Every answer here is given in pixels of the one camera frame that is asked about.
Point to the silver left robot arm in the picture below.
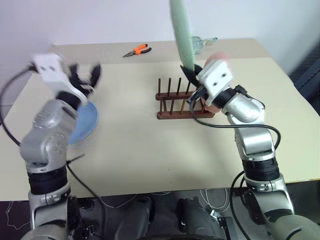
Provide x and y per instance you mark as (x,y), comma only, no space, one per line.
(45,140)

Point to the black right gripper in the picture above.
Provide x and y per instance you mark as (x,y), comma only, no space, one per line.
(198,94)

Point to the wooden dish rack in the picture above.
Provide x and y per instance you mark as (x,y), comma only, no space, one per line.
(175,96)

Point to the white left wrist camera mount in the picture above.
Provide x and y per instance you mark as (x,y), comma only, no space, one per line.
(53,72)

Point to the green plate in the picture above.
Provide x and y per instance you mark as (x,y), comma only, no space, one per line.
(182,32)

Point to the dark rounded robot leg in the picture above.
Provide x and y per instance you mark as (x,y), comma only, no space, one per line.
(195,217)
(136,217)

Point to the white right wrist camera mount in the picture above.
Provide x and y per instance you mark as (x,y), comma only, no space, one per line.
(216,77)

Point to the clear glass object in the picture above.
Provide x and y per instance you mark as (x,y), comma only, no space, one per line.
(198,43)

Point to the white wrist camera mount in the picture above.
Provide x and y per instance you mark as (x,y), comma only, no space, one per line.
(53,72)
(216,77)

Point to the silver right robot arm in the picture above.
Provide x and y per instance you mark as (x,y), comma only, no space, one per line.
(252,142)

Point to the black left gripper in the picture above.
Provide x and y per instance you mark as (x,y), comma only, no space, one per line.
(83,87)

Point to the blue plate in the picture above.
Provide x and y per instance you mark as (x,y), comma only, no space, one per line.
(86,122)

